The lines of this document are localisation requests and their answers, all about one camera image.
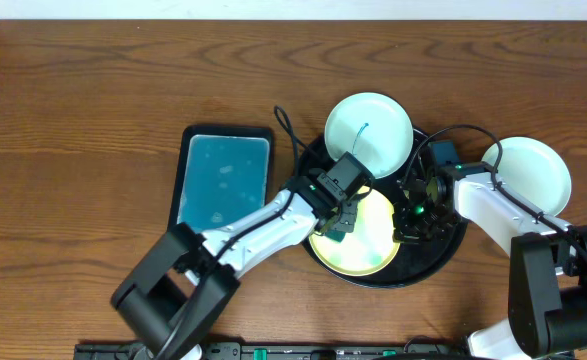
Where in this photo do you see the yellow plate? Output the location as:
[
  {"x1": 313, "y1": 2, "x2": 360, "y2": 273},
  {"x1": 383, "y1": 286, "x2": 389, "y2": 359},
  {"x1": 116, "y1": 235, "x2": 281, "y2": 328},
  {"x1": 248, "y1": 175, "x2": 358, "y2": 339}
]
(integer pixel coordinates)
[{"x1": 309, "y1": 190, "x2": 400, "y2": 277}]

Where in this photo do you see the light green plate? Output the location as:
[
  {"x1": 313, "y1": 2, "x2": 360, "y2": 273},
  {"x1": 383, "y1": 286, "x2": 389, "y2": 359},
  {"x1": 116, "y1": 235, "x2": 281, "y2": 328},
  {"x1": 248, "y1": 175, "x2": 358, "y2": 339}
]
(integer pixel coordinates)
[
  {"x1": 324, "y1": 92, "x2": 414, "y2": 179},
  {"x1": 497, "y1": 137, "x2": 572, "y2": 216}
]

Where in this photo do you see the green yellow sponge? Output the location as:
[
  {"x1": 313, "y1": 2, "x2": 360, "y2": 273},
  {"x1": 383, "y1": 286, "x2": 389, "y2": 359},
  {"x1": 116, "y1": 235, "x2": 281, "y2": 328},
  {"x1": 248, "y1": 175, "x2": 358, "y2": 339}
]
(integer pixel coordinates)
[{"x1": 324, "y1": 221, "x2": 351, "y2": 243}]

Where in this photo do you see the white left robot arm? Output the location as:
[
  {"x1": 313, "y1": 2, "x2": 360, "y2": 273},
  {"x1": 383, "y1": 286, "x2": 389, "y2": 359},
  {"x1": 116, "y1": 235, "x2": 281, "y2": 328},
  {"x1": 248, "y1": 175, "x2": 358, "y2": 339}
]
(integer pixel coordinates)
[{"x1": 111, "y1": 185, "x2": 336, "y2": 359}]

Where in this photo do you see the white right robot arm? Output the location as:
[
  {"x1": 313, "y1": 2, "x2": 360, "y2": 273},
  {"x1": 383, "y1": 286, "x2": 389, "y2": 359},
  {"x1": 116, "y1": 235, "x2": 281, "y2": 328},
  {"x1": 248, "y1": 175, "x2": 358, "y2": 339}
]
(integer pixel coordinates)
[{"x1": 398, "y1": 162, "x2": 587, "y2": 359}]

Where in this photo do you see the round black tray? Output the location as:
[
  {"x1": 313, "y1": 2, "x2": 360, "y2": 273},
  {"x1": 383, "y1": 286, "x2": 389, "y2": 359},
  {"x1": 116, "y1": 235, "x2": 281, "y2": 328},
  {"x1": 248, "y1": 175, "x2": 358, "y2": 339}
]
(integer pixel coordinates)
[{"x1": 300, "y1": 135, "x2": 467, "y2": 288}]

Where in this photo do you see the black rectangular water tray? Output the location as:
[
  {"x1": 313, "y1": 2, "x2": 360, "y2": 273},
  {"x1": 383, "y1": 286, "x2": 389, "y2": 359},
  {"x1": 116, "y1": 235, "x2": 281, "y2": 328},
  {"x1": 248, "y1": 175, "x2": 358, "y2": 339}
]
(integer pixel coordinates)
[{"x1": 168, "y1": 124, "x2": 273, "y2": 233}]

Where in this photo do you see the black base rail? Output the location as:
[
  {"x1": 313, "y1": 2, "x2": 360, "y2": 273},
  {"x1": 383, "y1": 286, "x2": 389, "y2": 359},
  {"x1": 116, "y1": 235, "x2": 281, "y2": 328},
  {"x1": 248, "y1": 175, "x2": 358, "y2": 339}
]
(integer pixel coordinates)
[{"x1": 73, "y1": 337, "x2": 469, "y2": 360}]

